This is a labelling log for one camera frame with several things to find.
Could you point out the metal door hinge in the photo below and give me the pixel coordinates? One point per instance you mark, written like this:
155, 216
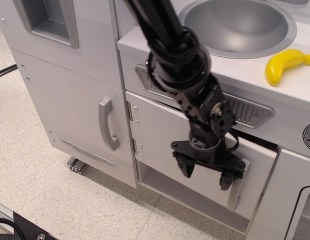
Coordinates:
135, 146
130, 111

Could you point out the grey vent panel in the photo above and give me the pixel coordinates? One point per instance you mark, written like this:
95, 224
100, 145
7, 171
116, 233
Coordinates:
249, 113

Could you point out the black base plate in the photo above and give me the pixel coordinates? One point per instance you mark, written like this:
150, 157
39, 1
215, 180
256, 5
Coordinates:
24, 230

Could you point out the grey round sink bowl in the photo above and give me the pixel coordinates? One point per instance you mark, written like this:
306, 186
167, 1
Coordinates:
240, 29

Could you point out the white toy kitchen cabinet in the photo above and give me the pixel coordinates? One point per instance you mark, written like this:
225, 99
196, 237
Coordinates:
56, 91

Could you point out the grey fridge logo badge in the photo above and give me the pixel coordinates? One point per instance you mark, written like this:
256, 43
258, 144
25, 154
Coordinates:
87, 152

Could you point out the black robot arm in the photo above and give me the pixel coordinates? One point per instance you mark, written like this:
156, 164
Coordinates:
180, 66

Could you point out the white cabinet door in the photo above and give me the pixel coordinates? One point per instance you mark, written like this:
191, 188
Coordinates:
155, 126

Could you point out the aluminium frame rail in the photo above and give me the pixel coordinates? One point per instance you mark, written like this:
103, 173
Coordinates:
8, 214

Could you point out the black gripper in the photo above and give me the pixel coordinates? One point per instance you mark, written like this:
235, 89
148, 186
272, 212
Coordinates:
218, 156

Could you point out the lower metal door hinge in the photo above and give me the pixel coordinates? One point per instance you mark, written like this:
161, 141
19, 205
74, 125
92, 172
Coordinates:
135, 146

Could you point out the white oven door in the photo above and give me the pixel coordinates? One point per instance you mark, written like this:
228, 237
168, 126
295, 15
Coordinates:
285, 205

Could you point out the upper metal door hinge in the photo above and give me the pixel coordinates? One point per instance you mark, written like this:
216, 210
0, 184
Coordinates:
130, 111

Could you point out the yellow toy banana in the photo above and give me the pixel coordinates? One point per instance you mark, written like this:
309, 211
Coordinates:
282, 61

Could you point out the aluminium extrusion foot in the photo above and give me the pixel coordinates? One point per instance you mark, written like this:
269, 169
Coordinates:
77, 166

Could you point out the grey recessed dispenser panel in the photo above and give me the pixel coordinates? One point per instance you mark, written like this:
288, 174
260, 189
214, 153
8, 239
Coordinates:
53, 20

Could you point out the grey fridge door handle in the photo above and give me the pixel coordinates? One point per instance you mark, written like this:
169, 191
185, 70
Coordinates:
104, 110

